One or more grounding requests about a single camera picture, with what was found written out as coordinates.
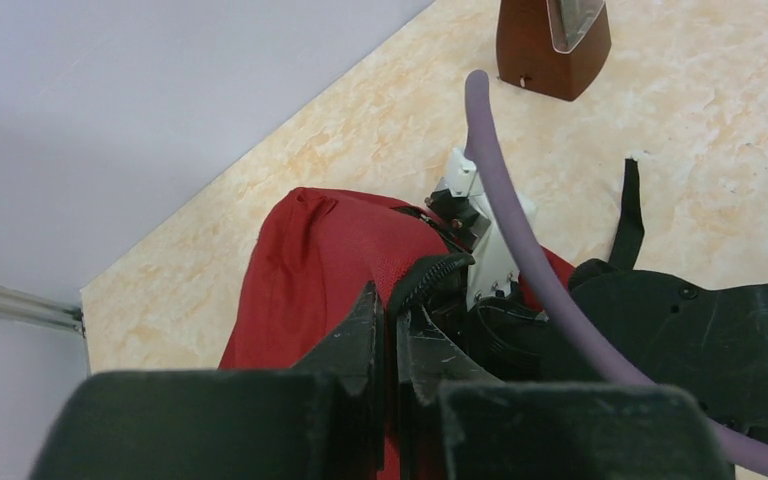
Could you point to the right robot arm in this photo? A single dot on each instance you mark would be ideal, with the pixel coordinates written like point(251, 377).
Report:
point(711, 343)

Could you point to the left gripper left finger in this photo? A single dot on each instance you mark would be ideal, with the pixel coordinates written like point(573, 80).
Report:
point(321, 418)

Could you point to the red backpack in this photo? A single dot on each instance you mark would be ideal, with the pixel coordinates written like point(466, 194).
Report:
point(316, 251)

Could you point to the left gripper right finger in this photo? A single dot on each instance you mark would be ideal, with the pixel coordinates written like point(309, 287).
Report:
point(457, 421)

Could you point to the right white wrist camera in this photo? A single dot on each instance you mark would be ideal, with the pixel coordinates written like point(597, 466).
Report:
point(461, 204)

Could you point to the brown wooden metronome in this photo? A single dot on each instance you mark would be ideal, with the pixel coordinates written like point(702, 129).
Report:
point(554, 48)

